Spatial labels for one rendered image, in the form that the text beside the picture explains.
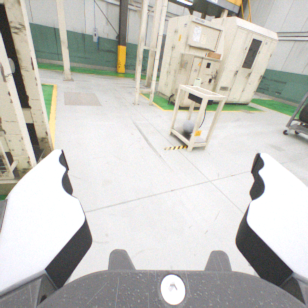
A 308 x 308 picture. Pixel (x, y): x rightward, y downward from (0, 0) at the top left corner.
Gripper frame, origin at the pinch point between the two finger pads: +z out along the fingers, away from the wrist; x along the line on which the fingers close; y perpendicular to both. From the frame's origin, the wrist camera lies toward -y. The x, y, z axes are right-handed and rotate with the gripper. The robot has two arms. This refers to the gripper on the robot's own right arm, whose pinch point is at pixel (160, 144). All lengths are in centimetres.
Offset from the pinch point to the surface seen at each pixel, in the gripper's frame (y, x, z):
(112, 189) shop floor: 102, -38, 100
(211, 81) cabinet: 51, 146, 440
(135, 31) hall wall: -103, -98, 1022
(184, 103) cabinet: 101, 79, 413
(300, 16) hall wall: -170, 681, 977
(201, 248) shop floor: 112, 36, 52
